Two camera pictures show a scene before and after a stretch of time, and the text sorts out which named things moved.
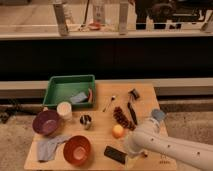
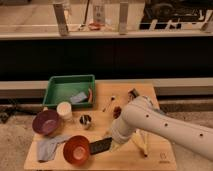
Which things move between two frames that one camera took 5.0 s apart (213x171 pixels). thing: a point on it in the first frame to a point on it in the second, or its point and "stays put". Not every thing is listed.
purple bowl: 45,122 stays put
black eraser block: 115,154 to 100,145
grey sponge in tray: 77,98 stays put
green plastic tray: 78,90 stays put
